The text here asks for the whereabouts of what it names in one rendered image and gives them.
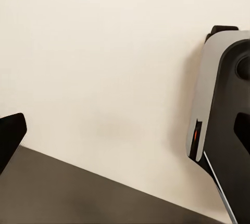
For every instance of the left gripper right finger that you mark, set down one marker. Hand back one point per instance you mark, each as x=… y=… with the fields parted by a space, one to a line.
x=242 y=129

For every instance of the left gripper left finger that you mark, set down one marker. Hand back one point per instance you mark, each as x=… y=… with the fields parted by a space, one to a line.
x=12 y=130

